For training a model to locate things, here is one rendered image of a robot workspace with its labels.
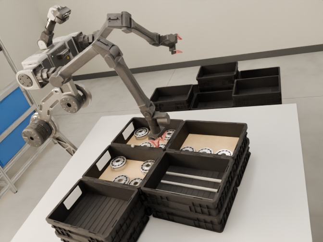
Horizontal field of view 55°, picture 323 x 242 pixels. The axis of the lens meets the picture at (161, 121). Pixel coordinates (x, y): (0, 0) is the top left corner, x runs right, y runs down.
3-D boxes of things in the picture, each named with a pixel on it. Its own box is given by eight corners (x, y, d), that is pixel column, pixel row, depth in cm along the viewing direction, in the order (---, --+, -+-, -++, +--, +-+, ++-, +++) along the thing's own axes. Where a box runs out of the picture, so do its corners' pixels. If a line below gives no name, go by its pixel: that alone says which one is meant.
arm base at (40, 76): (47, 81, 184) (38, 63, 178) (59, 80, 181) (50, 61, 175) (39, 89, 178) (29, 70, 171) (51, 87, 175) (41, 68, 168)
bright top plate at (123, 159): (107, 165, 191) (106, 165, 191) (117, 155, 198) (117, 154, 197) (119, 169, 186) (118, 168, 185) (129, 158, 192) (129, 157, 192)
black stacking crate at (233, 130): (169, 165, 184) (165, 150, 178) (188, 134, 205) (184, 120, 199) (236, 174, 164) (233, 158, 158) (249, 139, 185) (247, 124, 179)
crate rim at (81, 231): (45, 223, 157) (43, 219, 156) (81, 180, 178) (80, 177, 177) (107, 242, 138) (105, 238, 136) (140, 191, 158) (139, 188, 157)
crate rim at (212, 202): (140, 191, 158) (139, 188, 157) (165, 153, 179) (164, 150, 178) (216, 206, 138) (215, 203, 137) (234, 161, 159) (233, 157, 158)
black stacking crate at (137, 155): (88, 191, 183) (80, 177, 177) (115, 158, 204) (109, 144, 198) (145, 204, 164) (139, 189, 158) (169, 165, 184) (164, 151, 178)
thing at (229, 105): (196, 138, 310) (190, 109, 292) (202, 120, 333) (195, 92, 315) (238, 136, 296) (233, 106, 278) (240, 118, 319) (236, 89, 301)
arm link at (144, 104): (109, 46, 159) (101, 57, 151) (118, 42, 156) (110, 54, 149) (149, 109, 182) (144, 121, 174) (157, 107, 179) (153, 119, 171)
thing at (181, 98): (159, 139, 325) (147, 102, 301) (166, 122, 348) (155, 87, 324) (196, 138, 310) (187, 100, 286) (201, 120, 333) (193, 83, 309)
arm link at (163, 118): (147, 102, 178) (142, 113, 172) (166, 101, 174) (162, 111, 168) (153, 118, 185) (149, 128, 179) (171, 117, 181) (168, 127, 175)
